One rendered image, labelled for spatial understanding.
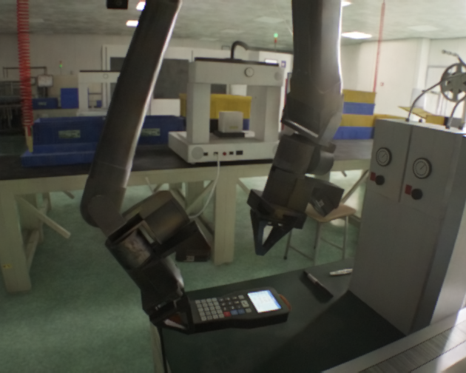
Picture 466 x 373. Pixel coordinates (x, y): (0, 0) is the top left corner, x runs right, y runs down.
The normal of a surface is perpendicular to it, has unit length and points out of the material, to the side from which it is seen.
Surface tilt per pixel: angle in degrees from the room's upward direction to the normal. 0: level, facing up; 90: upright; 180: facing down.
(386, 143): 90
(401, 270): 90
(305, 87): 118
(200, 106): 90
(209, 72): 90
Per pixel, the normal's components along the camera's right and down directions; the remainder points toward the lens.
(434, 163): -0.92, 0.07
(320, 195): 0.29, 0.29
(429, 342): 0.04, -0.96
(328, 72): 0.58, 0.44
